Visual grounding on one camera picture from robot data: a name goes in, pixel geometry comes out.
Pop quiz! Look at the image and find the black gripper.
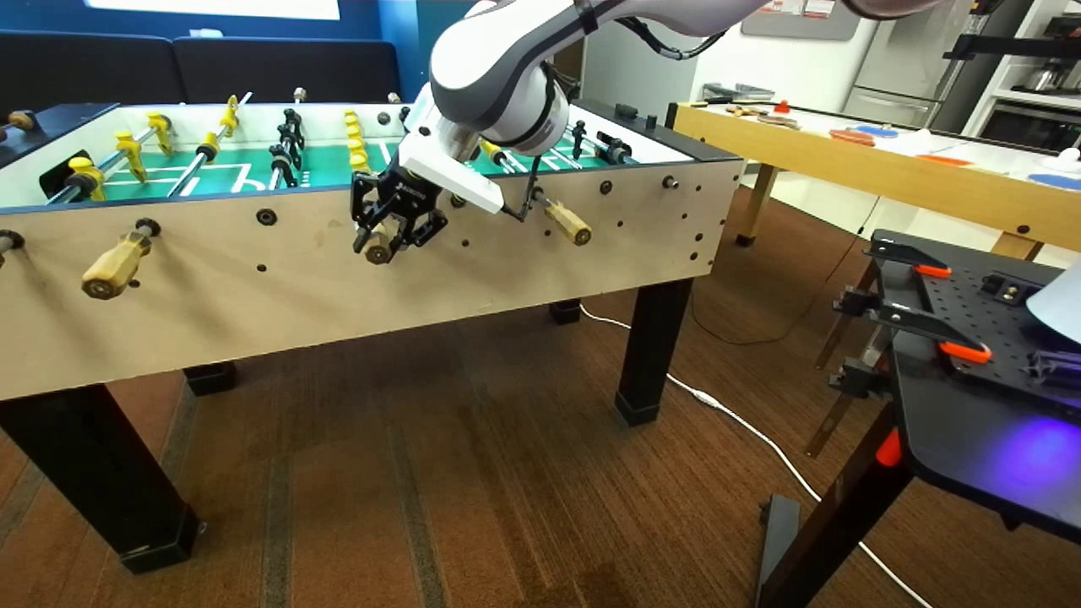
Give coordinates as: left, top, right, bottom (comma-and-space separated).
350, 163, 452, 257

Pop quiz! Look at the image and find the pale foosball rod handle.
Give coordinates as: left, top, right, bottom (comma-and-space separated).
342, 109, 414, 271

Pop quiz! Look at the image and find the beige foosball table cabinet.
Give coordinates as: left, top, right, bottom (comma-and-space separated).
0, 99, 750, 406

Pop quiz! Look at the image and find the black sofa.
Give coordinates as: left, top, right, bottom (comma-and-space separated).
0, 32, 405, 113

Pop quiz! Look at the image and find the wooden air hockey table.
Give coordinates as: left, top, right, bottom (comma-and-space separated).
666, 99, 1081, 271

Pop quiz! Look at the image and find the black work table support leg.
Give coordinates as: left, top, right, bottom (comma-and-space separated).
754, 391, 924, 608

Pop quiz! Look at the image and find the small black device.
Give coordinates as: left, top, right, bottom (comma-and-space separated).
985, 271, 1035, 307

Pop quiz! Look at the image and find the black perforated work table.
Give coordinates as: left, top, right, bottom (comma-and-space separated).
873, 226, 1081, 547

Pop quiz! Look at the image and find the metal storage shelf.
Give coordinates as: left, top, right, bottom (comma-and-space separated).
953, 0, 1081, 154

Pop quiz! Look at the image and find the white paper sheet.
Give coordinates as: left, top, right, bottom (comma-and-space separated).
1024, 260, 1081, 347

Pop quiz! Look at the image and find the white wall board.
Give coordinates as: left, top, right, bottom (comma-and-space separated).
83, 0, 344, 25

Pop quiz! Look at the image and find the white floor cable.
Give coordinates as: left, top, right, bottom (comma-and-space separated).
577, 300, 937, 608

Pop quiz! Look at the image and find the orange-handled black clamp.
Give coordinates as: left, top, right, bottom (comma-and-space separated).
834, 287, 999, 397
869, 232, 961, 292

